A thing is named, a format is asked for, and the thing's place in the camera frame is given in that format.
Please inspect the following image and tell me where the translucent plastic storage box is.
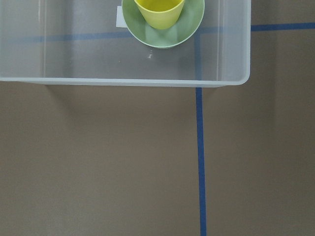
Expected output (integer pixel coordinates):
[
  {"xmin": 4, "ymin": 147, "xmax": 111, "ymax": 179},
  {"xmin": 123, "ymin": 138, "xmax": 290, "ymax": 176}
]
[{"xmin": 0, "ymin": 0, "xmax": 252, "ymax": 88}]

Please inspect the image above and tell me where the yellow plastic cup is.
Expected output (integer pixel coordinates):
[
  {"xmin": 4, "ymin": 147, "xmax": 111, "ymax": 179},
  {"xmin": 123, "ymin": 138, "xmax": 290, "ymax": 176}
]
[{"xmin": 134, "ymin": 0, "xmax": 185, "ymax": 30}]

